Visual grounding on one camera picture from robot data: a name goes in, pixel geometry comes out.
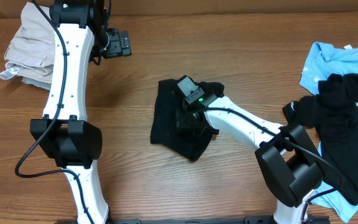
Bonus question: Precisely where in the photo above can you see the light blue t-shirt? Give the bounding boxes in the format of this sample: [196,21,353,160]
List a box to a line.
[300,42,358,223]

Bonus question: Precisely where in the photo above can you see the black printed t-shirt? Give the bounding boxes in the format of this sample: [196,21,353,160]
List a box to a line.
[283,73,358,205]

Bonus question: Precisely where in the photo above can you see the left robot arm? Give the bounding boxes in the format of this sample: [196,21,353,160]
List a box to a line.
[30,0,132,223]

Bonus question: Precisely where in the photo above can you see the folded beige pants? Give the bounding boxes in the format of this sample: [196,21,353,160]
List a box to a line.
[0,2,55,90]

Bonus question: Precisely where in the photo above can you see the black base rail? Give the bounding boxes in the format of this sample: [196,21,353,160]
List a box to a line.
[54,215,332,224]

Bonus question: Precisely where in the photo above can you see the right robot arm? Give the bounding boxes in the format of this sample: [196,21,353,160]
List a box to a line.
[177,76,330,223]

